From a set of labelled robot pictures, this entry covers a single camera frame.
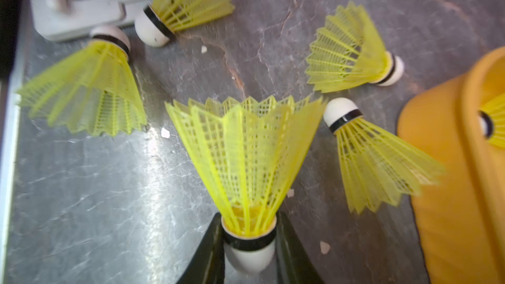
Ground yellow shuttlecock five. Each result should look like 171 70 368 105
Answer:
165 97 326 274

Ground yellow shuttlecock two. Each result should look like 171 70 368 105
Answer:
479 94 504 149

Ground yellow shuttlecock ten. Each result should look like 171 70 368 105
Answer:
134 0 235 47

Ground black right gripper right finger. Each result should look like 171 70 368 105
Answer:
276 211 324 284

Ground yellow plastic storage box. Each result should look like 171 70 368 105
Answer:
397 48 504 283

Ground yellow shuttlecock eight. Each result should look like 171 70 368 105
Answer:
306 1 405 93

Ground yellow shuttlecock nine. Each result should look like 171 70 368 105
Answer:
17 25 147 137

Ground yellow shuttlecock seven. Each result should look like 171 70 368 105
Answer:
323 97 446 214

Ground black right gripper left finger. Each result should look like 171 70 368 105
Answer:
178 213 225 284

